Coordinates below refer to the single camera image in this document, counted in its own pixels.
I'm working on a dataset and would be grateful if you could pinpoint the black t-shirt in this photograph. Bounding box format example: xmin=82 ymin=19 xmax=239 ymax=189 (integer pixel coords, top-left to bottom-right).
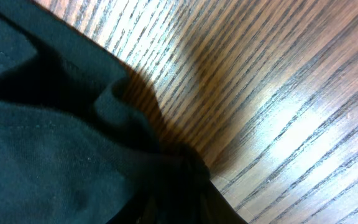
xmin=0 ymin=1 xmax=242 ymax=223

